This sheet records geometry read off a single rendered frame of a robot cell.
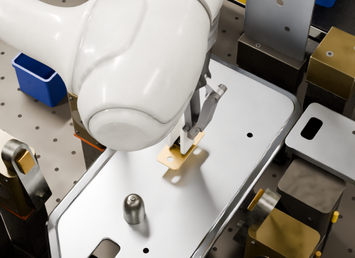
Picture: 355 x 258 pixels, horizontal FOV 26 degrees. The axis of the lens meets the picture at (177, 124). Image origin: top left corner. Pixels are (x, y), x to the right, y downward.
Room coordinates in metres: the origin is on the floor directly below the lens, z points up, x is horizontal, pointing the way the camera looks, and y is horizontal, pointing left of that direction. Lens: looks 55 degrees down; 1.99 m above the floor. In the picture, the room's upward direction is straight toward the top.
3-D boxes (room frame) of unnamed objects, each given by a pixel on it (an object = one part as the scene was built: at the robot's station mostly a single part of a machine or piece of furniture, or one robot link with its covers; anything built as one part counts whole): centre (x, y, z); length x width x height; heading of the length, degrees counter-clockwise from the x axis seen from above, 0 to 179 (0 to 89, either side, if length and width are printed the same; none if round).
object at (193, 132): (0.63, -0.03, 1.09); 0.03 x 0.01 x 0.05; 57
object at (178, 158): (0.65, -0.01, 1.03); 0.08 x 0.04 x 0.01; 147
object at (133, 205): (0.54, 0.06, 1.02); 0.03 x 0.03 x 0.07
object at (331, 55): (0.80, -0.27, 0.88); 0.08 x 0.08 x 0.36; 57
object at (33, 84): (1.03, 0.27, 0.74); 0.11 x 0.10 x 0.09; 147
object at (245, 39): (0.86, -0.16, 0.85); 0.12 x 0.03 x 0.30; 57
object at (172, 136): (0.65, 0.00, 1.07); 0.03 x 0.01 x 0.07; 147
